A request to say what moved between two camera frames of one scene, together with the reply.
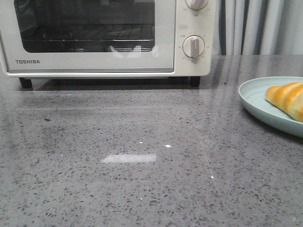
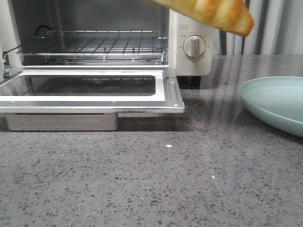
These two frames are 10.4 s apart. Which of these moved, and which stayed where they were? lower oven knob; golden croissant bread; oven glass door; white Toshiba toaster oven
Moved: golden croissant bread; oven glass door
Stayed: white Toshiba toaster oven; lower oven knob
